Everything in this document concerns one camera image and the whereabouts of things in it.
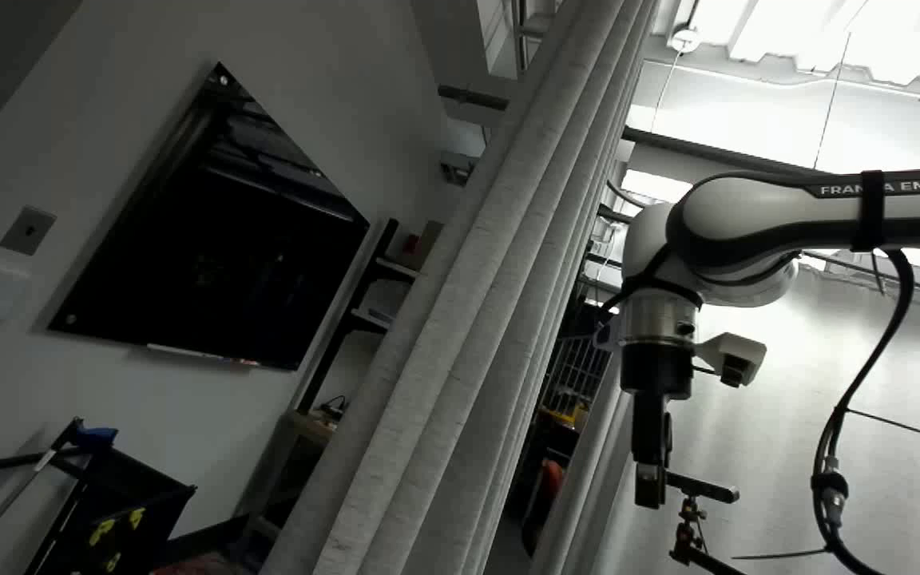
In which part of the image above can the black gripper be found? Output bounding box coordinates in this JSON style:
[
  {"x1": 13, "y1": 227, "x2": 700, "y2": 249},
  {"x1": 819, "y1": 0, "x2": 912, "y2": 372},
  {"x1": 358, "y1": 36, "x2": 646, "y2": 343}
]
[{"x1": 619, "y1": 335, "x2": 700, "y2": 510}]

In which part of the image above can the grey fabric curtain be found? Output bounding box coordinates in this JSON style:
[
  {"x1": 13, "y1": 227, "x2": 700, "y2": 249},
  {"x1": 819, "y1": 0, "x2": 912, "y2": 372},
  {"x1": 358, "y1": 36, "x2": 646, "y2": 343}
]
[{"x1": 262, "y1": 0, "x2": 660, "y2": 575}]

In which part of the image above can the orange red object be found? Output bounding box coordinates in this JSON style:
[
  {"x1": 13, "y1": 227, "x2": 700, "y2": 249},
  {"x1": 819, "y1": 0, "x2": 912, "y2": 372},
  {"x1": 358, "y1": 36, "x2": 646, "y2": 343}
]
[{"x1": 536, "y1": 452, "x2": 568, "y2": 527}]

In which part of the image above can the black cart with yellow stickers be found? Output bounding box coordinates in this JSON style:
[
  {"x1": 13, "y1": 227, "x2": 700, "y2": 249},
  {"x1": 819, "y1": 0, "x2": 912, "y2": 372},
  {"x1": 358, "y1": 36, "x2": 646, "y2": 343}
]
[{"x1": 0, "y1": 416, "x2": 201, "y2": 575}]

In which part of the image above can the black camera tripod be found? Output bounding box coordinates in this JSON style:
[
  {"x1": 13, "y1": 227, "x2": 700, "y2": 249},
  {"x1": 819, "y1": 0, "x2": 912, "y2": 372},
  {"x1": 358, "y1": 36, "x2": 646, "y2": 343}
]
[{"x1": 660, "y1": 465, "x2": 748, "y2": 575}]

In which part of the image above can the wire basket with yellow frame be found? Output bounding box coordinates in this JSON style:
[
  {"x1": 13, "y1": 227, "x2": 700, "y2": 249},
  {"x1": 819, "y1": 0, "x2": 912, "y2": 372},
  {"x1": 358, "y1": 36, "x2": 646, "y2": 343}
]
[{"x1": 536, "y1": 326, "x2": 619, "y2": 430}]

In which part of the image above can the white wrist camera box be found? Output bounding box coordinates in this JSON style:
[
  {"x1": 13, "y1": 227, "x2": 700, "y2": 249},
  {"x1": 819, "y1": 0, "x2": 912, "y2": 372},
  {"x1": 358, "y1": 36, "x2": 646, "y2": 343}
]
[{"x1": 695, "y1": 328, "x2": 770, "y2": 388}]

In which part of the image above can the thin cable tie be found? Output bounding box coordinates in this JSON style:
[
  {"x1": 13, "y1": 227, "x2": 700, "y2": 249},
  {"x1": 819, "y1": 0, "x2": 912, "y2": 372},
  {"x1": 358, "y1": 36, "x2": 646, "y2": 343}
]
[
  {"x1": 728, "y1": 544, "x2": 835, "y2": 565},
  {"x1": 843, "y1": 404, "x2": 920, "y2": 447}
]

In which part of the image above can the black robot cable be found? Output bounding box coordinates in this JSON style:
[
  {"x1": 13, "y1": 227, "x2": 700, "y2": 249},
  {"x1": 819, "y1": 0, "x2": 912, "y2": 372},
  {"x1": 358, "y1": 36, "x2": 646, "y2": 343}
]
[{"x1": 809, "y1": 246, "x2": 920, "y2": 575}]

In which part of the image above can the black cable strap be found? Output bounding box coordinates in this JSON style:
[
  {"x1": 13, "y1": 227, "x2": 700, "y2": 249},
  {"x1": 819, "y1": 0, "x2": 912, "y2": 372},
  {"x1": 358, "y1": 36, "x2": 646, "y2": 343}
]
[{"x1": 857, "y1": 167, "x2": 891, "y2": 256}]

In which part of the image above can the dark wall shelf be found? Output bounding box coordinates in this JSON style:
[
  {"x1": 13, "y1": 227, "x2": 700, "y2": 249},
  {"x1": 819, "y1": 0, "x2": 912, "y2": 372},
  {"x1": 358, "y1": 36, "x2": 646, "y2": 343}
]
[{"x1": 297, "y1": 215, "x2": 447, "y2": 430}]

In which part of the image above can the blue cart handle piece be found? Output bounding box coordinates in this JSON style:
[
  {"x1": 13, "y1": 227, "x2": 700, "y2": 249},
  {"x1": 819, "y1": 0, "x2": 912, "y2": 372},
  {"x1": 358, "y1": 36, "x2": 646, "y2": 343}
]
[{"x1": 62, "y1": 417, "x2": 122, "y2": 452}]

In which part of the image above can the grey wall switch plate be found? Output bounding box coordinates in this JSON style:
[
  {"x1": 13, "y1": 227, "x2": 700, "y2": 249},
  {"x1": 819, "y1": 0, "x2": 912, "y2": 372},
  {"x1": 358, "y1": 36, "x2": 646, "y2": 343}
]
[{"x1": 0, "y1": 201, "x2": 60, "y2": 260}]

